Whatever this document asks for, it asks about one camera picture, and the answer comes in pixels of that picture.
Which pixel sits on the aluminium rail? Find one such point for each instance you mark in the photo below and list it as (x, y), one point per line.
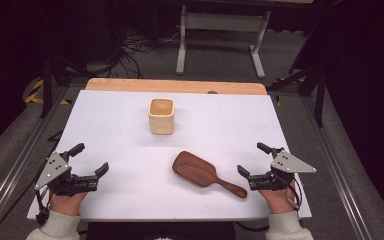
(16, 168)
(338, 173)

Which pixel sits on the person's dark lap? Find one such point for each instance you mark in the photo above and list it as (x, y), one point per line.
(160, 231)

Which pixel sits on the brown wooden hairbrush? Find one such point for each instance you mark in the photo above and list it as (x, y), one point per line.
(196, 170)

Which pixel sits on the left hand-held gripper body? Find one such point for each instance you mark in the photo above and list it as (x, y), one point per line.
(55, 168)

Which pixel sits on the person's left hand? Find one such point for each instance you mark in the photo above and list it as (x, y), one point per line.
(66, 203)

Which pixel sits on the yellow black hazard tape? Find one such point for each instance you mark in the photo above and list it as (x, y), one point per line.
(33, 95)

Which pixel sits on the grey metal table frame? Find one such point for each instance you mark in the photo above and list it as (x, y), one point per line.
(225, 21)

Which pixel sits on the person's right hand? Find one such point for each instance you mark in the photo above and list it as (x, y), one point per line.
(278, 200)

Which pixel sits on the beige square cup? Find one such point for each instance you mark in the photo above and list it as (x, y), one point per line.
(161, 121)

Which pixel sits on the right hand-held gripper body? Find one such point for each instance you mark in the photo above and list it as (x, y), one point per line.
(288, 163)

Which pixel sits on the black tripod stand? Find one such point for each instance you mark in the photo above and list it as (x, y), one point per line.
(48, 86)
(319, 100)

